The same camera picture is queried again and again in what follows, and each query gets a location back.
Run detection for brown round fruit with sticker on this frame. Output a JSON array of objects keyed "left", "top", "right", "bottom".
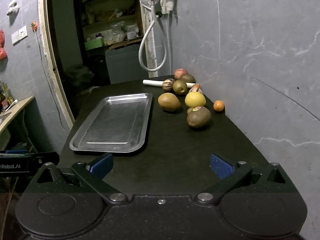
[{"left": 187, "top": 106, "right": 212, "bottom": 127}]

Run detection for yellow lemon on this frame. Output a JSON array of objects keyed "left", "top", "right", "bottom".
[{"left": 184, "top": 92, "right": 206, "bottom": 108}]

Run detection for large striped pepino melon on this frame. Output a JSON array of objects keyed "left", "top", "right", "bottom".
[{"left": 189, "top": 87, "right": 203, "bottom": 94}]

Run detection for brown oval mango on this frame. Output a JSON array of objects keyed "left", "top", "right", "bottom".
[{"left": 157, "top": 93, "right": 181, "bottom": 112}]

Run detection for green brown pear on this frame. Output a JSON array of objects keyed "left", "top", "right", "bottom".
[{"left": 172, "top": 80, "right": 188, "bottom": 95}]

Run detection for small striped pepino melon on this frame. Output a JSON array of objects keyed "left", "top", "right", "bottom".
[{"left": 162, "top": 78, "right": 175, "bottom": 92}]

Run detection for small brown kiwi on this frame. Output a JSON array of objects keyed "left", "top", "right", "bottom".
[{"left": 187, "top": 107, "right": 193, "bottom": 114}]

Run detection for wooden side counter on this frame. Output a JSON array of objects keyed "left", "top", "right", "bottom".
[{"left": 0, "top": 96, "right": 35, "bottom": 133}]

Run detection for silver metal tray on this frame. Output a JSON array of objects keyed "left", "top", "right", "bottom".
[{"left": 69, "top": 93, "right": 153, "bottom": 154}]

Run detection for bottles on counter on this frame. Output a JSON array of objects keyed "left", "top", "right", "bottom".
[{"left": 1, "top": 80, "right": 14, "bottom": 112}]

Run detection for brown kiwi at back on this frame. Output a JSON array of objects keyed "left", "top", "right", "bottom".
[{"left": 180, "top": 73, "right": 195, "bottom": 83}]

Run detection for white plastic tube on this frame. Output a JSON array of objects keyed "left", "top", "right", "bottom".
[{"left": 143, "top": 80, "right": 197, "bottom": 88}]

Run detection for red plastic bag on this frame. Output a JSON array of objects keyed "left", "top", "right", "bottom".
[{"left": 0, "top": 29, "right": 7, "bottom": 61}]

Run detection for red apple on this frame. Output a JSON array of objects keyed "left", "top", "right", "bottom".
[{"left": 174, "top": 68, "right": 188, "bottom": 80}]

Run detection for green box on shelf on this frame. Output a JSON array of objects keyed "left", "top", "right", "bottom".
[{"left": 85, "top": 38, "right": 104, "bottom": 50}]

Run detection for white wall switch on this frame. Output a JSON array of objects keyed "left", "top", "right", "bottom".
[{"left": 11, "top": 25, "right": 28, "bottom": 45}]

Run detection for grey looped hose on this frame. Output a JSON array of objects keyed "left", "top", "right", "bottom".
[{"left": 138, "top": 0, "right": 168, "bottom": 73}]

